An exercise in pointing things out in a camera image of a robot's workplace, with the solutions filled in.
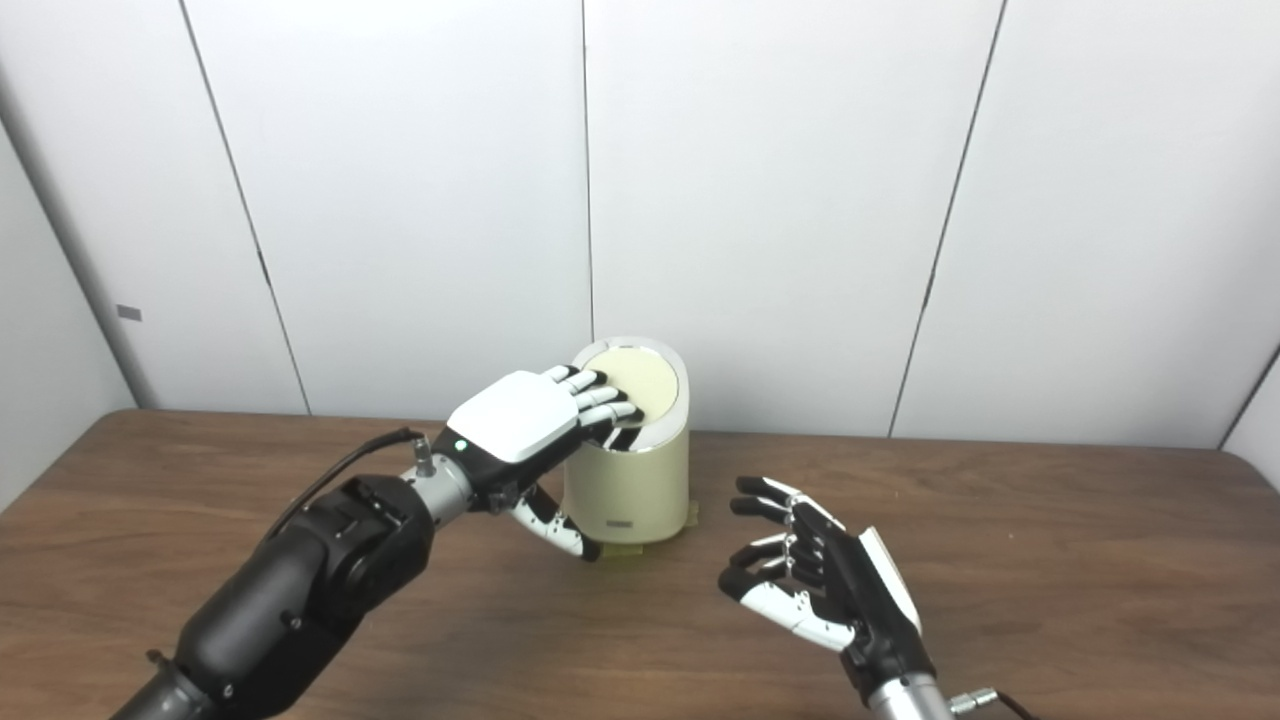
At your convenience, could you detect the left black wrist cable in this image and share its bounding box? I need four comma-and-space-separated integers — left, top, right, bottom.
262, 427, 438, 541

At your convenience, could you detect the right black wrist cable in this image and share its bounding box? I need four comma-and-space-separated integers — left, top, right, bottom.
948, 687, 1041, 720

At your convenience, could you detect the cream round bin lid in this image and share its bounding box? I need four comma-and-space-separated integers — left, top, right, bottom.
580, 345, 681, 426

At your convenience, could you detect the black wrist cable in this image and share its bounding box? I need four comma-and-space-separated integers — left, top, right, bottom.
262, 427, 438, 541
948, 687, 1041, 720

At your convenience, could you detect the cream-colored round bin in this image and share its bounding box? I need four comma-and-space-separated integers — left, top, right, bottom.
562, 337, 691, 546

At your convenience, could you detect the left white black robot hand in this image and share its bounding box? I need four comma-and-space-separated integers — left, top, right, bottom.
446, 365, 646, 561

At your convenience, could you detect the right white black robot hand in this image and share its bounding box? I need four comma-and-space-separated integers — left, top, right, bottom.
717, 476, 939, 701

